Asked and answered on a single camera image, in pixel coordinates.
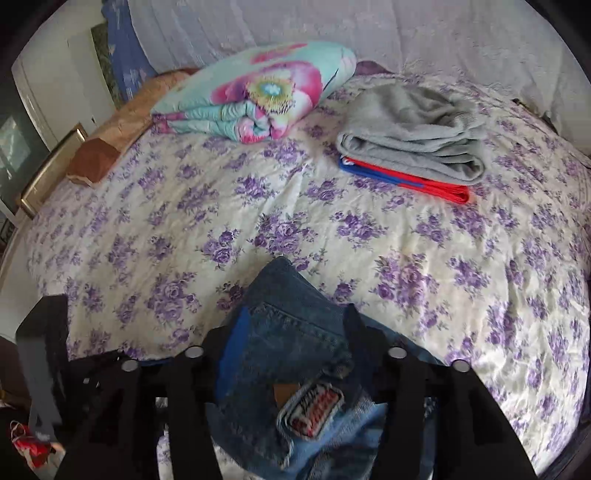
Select blue denim jeans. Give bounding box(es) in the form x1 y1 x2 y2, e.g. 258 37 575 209
204 256 445 480

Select purple floral bed sheet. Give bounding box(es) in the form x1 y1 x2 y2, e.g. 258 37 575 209
26 75 590 471

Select folded red blue garment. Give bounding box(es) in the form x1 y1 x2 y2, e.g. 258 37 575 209
339 156 470 205

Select folded grey sweatpants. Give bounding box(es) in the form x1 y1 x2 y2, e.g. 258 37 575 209
335 82 486 186

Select folded floral teal quilt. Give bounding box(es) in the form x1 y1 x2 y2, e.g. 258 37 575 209
151 41 356 144

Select blue patterned hanging cloth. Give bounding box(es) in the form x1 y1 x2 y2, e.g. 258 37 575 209
101 0 157 102

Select white lace pillow cover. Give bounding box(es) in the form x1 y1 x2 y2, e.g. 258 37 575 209
129 1 590 152

